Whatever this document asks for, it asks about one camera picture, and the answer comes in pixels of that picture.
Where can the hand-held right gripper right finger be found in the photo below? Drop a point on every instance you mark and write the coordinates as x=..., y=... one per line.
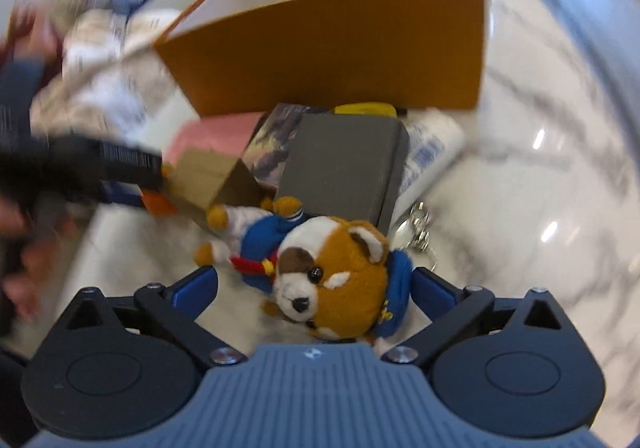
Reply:
x=431, y=292

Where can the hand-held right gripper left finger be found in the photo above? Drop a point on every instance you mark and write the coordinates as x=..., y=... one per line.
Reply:
x=192, y=290

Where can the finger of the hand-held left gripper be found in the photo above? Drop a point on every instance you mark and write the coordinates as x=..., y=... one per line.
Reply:
x=122, y=193

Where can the small brown cardboard box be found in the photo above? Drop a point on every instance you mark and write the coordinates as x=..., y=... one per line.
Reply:
x=200, y=177

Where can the brown and white plush dog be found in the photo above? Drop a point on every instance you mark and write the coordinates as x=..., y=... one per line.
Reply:
x=340, y=288

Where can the white tube with blue print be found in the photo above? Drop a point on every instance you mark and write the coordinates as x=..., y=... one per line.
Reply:
x=425, y=152

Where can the dark grey box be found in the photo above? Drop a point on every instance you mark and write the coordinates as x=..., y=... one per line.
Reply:
x=340, y=167

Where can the orange cardboard storage box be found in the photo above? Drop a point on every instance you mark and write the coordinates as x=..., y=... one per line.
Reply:
x=325, y=52

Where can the person's left hand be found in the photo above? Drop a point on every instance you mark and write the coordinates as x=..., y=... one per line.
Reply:
x=17, y=253

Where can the cream patterned blanket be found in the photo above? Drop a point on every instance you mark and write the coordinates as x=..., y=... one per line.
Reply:
x=100, y=77

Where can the pink book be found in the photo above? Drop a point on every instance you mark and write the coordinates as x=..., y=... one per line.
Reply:
x=215, y=135

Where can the illustrated magazine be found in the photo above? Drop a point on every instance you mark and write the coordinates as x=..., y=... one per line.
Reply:
x=272, y=142

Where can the yellow plastic container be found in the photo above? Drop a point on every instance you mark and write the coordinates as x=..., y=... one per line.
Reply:
x=365, y=108

